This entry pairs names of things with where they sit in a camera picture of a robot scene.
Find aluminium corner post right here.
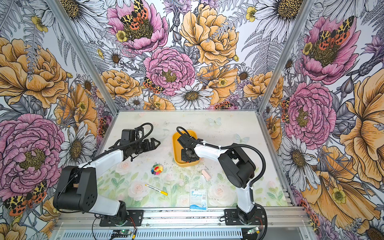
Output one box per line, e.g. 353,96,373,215
257,0,316,115

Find green circuit board left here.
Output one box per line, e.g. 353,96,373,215
111,230,134,239

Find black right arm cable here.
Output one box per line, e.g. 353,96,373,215
176,126,267,187

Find green circuit board right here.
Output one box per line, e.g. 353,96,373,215
247,227,260,235

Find aluminium corner post left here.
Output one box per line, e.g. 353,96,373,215
47,1,119,117

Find blue white surgical box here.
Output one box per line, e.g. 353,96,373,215
190,189,208,211

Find green circuit board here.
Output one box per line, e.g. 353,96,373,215
111,230,134,239
247,227,260,235

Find aluminium corner post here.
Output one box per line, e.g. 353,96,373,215
257,0,316,115
47,1,119,117

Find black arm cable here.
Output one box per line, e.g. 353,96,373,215
176,126,267,187
89,122,154,163

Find yellow plastic bin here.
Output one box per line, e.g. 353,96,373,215
172,133,200,168

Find colourful round toy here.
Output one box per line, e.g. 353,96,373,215
151,164,164,175

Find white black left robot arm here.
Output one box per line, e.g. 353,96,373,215
53,126,161,226

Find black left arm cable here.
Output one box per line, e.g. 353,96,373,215
89,122,154,163

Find white slotted cable duct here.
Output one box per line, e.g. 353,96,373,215
54,228,243,240

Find pink eraser block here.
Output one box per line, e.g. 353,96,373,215
201,170,212,182

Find white yellow pen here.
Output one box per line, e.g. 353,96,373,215
145,184,168,196

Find aluminium front rail base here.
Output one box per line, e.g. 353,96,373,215
54,206,310,231

